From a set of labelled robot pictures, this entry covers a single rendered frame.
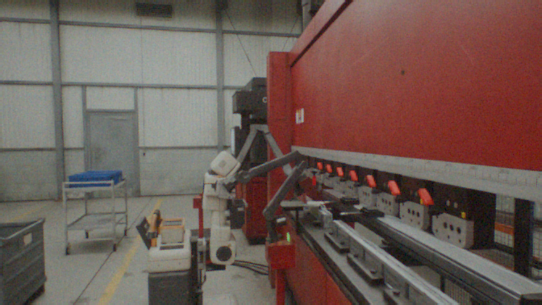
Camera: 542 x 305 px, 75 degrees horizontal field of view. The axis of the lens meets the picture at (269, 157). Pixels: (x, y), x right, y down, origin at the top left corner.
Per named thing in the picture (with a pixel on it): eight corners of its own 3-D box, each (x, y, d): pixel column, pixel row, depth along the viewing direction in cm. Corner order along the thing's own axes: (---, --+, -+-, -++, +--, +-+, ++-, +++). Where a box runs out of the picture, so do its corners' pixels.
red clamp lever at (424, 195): (417, 187, 106) (431, 213, 99) (430, 187, 107) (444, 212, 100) (415, 191, 107) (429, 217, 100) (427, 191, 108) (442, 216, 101)
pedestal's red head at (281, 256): (264, 258, 236) (264, 232, 235) (288, 256, 239) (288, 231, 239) (270, 269, 217) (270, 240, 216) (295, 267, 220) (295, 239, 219)
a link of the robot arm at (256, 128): (255, 124, 275) (252, 119, 265) (270, 131, 272) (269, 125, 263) (230, 175, 263) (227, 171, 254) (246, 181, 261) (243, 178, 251)
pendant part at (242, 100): (232, 171, 397) (231, 96, 392) (253, 171, 402) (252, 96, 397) (237, 176, 347) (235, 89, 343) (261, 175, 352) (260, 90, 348)
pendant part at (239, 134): (231, 160, 388) (230, 127, 386) (241, 159, 390) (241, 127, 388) (235, 162, 344) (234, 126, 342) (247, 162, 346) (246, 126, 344)
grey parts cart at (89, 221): (84, 236, 531) (81, 174, 526) (130, 234, 545) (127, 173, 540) (62, 256, 443) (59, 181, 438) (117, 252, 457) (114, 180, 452)
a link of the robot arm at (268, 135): (261, 132, 273) (260, 127, 262) (268, 129, 273) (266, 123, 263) (287, 179, 259) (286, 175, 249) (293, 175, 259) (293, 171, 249)
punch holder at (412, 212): (399, 220, 126) (400, 174, 125) (422, 219, 127) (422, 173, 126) (423, 231, 111) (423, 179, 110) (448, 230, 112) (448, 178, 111)
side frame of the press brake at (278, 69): (268, 278, 367) (265, 56, 355) (346, 274, 378) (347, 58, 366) (270, 289, 343) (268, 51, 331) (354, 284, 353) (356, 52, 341)
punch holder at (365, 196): (358, 200, 166) (358, 165, 165) (375, 200, 167) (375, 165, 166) (371, 206, 151) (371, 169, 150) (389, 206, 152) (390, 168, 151)
